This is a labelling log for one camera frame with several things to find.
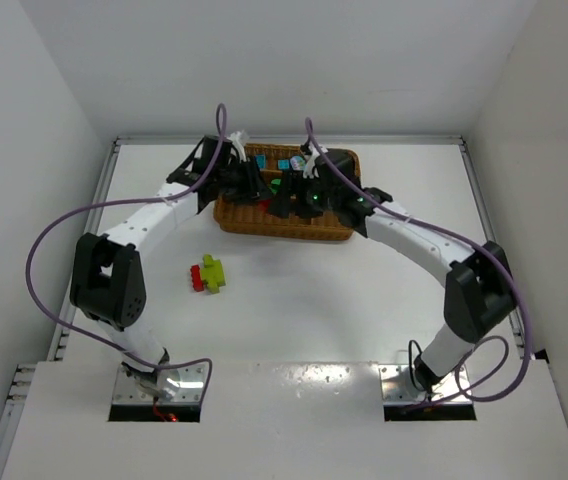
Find green upturned lego brick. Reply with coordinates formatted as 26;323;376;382
270;179;281;195

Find blue monster face lego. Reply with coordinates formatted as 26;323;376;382
289;155;306;171

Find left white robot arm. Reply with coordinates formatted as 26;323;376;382
70;131;269;383

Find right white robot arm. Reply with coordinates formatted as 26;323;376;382
268;143;518;392

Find brown wicker divided basket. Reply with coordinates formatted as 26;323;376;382
213;143;354;242

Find lime green lego piece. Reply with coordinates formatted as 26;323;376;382
200;254;226;294

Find red lego brick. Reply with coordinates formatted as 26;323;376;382
190;265;205;292

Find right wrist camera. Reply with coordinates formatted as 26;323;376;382
300;143;320;179

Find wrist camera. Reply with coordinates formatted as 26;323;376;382
300;143;320;179
228;130;250;162

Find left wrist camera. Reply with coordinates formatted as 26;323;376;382
228;130;250;162

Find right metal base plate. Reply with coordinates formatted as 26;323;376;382
378;363;472;408

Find metal base plate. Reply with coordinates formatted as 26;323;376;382
378;363;472;408
111;363;209;407

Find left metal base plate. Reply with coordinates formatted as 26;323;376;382
111;363;209;407

